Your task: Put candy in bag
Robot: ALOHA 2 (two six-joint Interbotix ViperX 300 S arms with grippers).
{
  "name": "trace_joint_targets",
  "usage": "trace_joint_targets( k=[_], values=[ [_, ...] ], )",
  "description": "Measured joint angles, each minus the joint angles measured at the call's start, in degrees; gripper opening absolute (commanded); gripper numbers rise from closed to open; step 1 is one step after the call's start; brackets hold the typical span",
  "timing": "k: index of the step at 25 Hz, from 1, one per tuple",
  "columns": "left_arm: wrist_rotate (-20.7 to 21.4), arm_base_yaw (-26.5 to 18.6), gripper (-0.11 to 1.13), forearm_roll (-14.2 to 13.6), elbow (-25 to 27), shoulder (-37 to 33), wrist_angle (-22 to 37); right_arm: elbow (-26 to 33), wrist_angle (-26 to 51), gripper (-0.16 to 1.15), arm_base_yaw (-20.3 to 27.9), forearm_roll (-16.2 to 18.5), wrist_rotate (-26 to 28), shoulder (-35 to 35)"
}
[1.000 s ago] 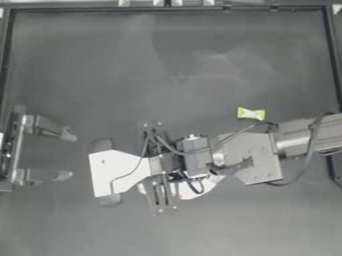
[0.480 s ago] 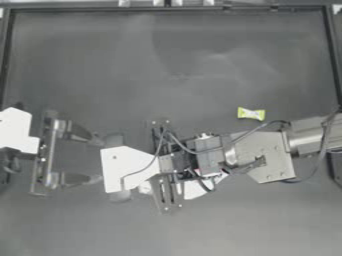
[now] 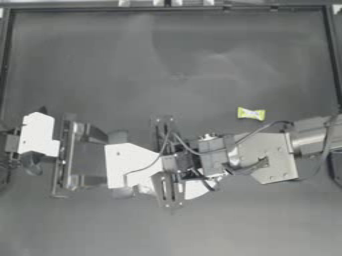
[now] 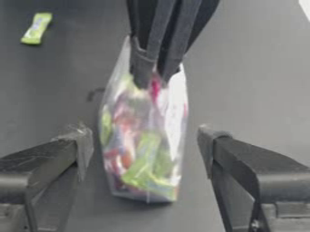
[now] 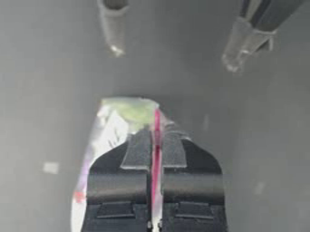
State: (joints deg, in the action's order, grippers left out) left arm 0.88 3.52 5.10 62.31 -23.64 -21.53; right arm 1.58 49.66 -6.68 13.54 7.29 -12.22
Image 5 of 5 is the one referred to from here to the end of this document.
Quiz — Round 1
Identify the clear bag with pink zip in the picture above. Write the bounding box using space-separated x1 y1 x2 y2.
71 96 181 232

